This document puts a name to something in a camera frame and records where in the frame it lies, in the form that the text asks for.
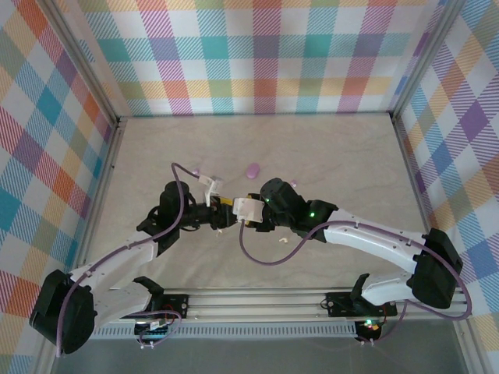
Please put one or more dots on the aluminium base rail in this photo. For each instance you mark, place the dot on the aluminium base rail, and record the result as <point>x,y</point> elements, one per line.
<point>253,304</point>

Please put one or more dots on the right aluminium side rail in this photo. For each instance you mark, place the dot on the right aluminium side rail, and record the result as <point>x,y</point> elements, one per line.
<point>417,195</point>

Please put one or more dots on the grey metal sheet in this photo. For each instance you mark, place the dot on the grey metal sheet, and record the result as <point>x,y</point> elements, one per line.
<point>253,356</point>

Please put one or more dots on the right aluminium frame post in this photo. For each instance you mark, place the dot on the right aluminium frame post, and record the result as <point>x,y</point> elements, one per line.
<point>424,58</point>

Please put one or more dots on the aluminium side rail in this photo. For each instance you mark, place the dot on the aluminium side rail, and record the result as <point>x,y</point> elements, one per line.
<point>100,195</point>
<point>417,195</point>

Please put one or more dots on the left aluminium side rail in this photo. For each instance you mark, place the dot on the left aluminium side rail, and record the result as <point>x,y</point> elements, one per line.
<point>100,195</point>

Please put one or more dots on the aluminium frame post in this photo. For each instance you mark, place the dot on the aluminium frame post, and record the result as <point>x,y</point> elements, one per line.
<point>424,58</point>
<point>88,66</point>

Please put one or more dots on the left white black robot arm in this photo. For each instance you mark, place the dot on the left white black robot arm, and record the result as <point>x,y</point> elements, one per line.
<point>117,269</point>

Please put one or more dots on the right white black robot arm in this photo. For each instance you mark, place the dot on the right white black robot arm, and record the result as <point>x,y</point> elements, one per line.
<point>370,237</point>

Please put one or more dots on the left aluminium frame post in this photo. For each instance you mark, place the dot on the left aluminium frame post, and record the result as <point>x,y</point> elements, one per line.
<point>88,66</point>

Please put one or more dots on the purple earbud charging case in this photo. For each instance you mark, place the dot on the purple earbud charging case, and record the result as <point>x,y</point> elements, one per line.
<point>252,170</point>

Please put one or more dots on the aluminium frame bar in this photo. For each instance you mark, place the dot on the aluminium frame bar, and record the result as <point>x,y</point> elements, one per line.
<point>466,346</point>

